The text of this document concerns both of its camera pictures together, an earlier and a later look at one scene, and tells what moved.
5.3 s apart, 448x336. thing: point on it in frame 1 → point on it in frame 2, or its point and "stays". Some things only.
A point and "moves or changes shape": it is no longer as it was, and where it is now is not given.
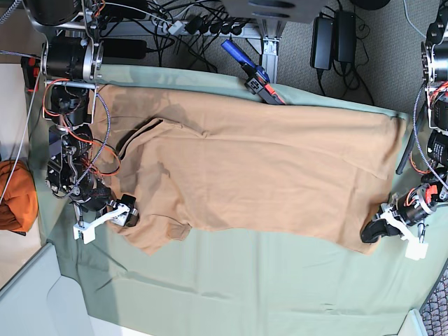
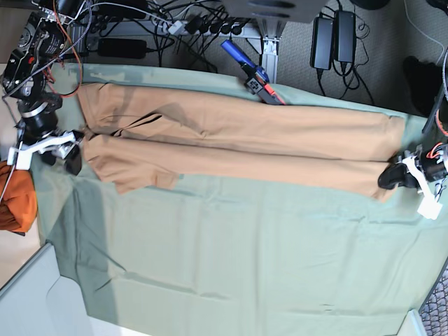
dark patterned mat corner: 434,310 stays
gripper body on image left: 128,201 → 62,149
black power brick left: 124,48 stays
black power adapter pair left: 321,45 stays
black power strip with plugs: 198,26 stays
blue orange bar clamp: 257,83 stays
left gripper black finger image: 133,218 → 73,162
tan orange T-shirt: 180,157 moves or changes shape
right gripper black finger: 372,231 → 397,174
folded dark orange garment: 19,205 stays
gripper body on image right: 389,208 → 415,151
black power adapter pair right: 346,36 stays
